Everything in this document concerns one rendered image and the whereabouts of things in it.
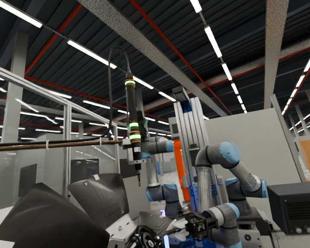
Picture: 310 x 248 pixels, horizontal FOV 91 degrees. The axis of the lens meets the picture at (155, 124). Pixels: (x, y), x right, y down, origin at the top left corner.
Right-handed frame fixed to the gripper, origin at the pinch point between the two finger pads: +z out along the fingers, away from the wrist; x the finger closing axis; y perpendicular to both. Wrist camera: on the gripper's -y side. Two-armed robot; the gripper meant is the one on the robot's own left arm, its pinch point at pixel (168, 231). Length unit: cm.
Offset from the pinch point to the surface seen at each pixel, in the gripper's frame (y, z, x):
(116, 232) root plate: 5.5, 21.2, -7.8
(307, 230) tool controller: 20, -58, 9
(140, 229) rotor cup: 11.7, 15.3, -9.7
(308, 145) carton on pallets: -236, -772, 11
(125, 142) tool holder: 1.2, 15.8, -36.2
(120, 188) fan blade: -6.7, 16.8, -18.1
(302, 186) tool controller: 18, -67, -8
